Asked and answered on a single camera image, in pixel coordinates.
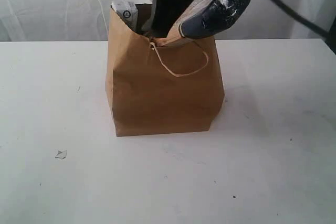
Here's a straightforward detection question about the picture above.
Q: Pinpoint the dark blue pasta packet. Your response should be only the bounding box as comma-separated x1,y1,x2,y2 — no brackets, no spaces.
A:
157,0,255,47

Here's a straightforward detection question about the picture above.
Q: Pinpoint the small white blue packet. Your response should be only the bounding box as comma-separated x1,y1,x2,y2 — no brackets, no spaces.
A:
111,1,138,31

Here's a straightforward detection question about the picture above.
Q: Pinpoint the brown paper shopping bag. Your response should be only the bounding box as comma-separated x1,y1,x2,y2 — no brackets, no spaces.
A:
105,10,225,137

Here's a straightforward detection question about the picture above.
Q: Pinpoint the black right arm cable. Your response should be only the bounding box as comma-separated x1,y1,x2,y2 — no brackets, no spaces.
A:
243,0,330,37

